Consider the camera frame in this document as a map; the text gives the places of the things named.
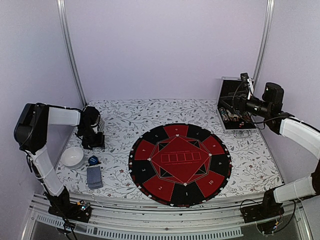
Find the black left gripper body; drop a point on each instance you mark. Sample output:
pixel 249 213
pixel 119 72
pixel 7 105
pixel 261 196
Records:
pixel 93 141

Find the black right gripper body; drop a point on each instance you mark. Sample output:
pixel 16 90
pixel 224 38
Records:
pixel 243 98

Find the blue small blind button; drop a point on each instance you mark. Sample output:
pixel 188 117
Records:
pixel 93 160

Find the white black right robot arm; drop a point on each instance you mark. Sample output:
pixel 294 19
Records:
pixel 286 125

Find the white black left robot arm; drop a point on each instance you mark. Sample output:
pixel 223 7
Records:
pixel 31 135

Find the striped grey ceramic cup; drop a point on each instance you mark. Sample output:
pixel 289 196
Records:
pixel 101 126

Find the boxed card deck in case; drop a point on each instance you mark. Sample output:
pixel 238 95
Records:
pixel 234 117

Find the right poker chip row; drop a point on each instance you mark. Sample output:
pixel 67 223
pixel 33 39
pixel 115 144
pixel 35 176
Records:
pixel 246 117

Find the poker chip row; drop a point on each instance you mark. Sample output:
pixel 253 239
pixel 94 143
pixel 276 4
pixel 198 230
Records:
pixel 224 115
pixel 246 117

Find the left poker chip row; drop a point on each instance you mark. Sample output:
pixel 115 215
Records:
pixel 224 115

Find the white bowl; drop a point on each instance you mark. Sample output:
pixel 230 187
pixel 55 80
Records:
pixel 72 157

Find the blue playing card deck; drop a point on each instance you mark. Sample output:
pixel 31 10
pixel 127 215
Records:
pixel 94 178

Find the round red black poker mat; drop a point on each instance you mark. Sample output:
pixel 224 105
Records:
pixel 180 165

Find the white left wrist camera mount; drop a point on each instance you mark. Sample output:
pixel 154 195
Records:
pixel 96 127

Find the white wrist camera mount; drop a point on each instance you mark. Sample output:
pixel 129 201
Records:
pixel 96 127
pixel 250 88

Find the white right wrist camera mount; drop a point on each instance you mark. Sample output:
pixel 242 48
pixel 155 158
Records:
pixel 250 88

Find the front aluminium rail frame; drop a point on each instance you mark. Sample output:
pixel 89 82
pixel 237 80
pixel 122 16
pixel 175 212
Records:
pixel 144 219

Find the right aluminium frame post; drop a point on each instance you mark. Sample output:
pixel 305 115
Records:
pixel 270 5

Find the aluminium frame post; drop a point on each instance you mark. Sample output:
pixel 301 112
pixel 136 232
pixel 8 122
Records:
pixel 270 5
pixel 62 13

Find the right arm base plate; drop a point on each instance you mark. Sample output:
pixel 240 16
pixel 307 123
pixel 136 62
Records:
pixel 261 211

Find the left aluminium frame post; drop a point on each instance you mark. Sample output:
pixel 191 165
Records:
pixel 62 13

